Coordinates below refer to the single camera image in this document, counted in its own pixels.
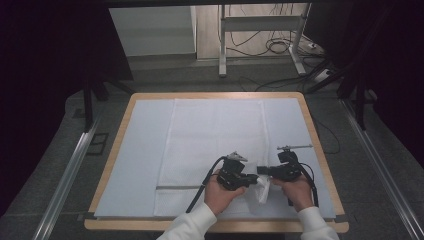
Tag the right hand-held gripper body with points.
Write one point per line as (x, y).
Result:
(286, 170)

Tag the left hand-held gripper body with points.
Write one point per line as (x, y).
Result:
(231, 175)

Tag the person's left hand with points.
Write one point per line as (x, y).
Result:
(220, 196)

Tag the person's right hand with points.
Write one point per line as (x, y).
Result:
(296, 193)

